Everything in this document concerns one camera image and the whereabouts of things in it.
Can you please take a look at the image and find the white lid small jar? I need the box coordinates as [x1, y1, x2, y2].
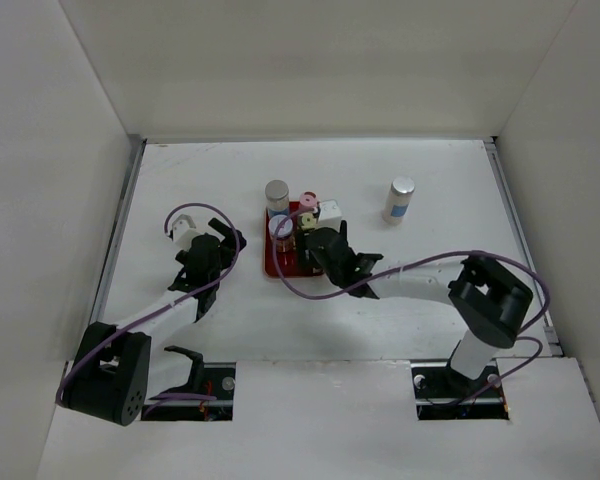
[268, 214, 294, 253]

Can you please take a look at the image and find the pink lid spice jar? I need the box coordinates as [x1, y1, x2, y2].
[299, 191, 319, 214]

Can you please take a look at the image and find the silver lid blue label jar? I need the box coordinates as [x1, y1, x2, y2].
[265, 179, 290, 217]

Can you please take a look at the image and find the tall silver lid spice jar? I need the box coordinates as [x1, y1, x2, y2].
[382, 177, 415, 225]

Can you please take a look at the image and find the yellow lid spice jar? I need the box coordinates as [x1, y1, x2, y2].
[297, 212, 318, 232]

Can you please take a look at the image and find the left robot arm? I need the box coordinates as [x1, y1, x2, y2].
[56, 216, 246, 426]

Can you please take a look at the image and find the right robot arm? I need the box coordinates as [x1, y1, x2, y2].
[305, 226, 533, 396]

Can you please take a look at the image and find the red rectangular tray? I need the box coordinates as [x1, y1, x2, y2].
[262, 209, 324, 279]

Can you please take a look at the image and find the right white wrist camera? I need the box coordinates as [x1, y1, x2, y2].
[316, 199, 343, 232]

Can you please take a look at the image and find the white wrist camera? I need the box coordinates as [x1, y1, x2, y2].
[316, 199, 343, 232]
[167, 214, 200, 246]

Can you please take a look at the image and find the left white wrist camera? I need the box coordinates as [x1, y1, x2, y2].
[167, 214, 200, 246]

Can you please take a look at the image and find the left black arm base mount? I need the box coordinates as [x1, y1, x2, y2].
[164, 345, 205, 394]

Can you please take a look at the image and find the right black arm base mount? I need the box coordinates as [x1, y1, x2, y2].
[444, 362, 499, 400]

